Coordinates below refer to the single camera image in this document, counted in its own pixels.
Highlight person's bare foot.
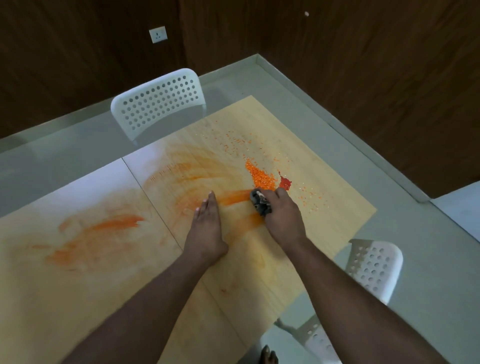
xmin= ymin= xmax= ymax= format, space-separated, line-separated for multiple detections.
xmin=259 ymin=345 xmax=280 ymax=364

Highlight person's right hand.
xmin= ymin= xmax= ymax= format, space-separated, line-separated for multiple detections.
xmin=259 ymin=187 xmax=308 ymax=253

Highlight white perforated plastic chair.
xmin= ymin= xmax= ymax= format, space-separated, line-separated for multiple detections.
xmin=274 ymin=238 xmax=404 ymax=364
xmin=110 ymin=68 xmax=207 ymax=143

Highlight pile of orange lentils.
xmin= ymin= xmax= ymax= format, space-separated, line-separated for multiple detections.
xmin=245 ymin=159 xmax=278 ymax=191

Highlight white flat panel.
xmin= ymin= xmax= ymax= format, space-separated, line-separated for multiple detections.
xmin=430 ymin=180 xmax=480 ymax=243

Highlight scattered orange lentils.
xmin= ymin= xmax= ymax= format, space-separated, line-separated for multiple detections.
xmin=195 ymin=127 xmax=332 ymax=216

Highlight person's left forearm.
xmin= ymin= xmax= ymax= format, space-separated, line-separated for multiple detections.
xmin=62 ymin=250 xmax=226 ymax=364

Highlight person's left hand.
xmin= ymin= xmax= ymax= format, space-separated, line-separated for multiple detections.
xmin=182 ymin=190 xmax=229 ymax=268

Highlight grey cleaning cloth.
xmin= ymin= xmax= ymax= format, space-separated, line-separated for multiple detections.
xmin=250 ymin=188 xmax=273 ymax=217

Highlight person's right forearm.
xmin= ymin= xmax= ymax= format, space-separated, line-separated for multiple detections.
xmin=279 ymin=237 xmax=451 ymax=364

